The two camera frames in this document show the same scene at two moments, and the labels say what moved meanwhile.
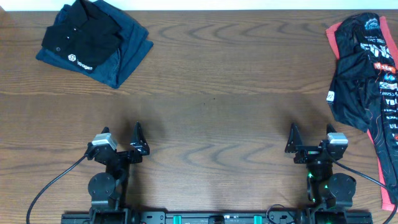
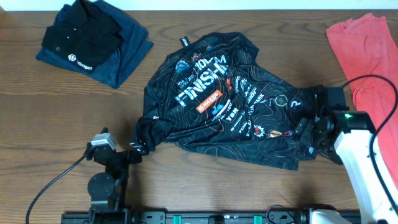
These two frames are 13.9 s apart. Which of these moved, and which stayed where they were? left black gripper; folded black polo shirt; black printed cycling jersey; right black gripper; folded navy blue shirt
Moved: black printed cycling jersey; right black gripper
Stayed: folded navy blue shirt; folded black polo shirt; left black gripper
